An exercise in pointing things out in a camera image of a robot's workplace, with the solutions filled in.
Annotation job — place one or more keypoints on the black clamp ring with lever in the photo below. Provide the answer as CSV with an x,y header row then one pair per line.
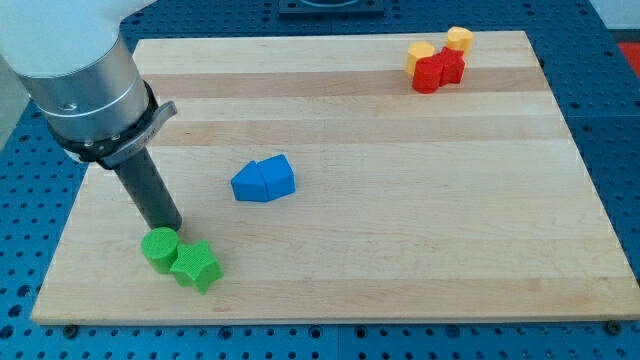
x,y
117,149

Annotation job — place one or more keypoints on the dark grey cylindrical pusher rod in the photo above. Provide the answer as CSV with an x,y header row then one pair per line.
x,y
143,183

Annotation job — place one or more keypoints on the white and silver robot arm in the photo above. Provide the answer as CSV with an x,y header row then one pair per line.
x,y
77,68

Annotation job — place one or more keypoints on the green star block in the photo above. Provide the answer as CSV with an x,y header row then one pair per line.
x,y
196,266

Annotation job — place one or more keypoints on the red star block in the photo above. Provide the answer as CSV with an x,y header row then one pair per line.
x,y
453,66

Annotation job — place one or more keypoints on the yellow heart block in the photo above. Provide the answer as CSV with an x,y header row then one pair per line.
x,y
460,39

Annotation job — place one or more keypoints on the green cylinder block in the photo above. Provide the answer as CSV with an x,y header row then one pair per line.
x,y
159,247

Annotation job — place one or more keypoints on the blue triangle block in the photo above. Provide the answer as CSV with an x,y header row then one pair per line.
x,y
249,185

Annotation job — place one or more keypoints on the blue cube block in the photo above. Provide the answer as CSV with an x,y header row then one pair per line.
x,y
278,176

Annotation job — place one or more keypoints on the light wooden board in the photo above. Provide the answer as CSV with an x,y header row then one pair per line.
x,y
470,204

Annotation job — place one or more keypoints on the yellow hexagon block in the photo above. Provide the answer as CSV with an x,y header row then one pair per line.
x,y
415,52

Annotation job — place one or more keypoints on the red cylinder block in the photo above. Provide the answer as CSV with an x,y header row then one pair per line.
x,y
427,75

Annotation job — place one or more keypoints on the dark square mount plate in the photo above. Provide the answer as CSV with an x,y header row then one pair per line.
x,y
288,8

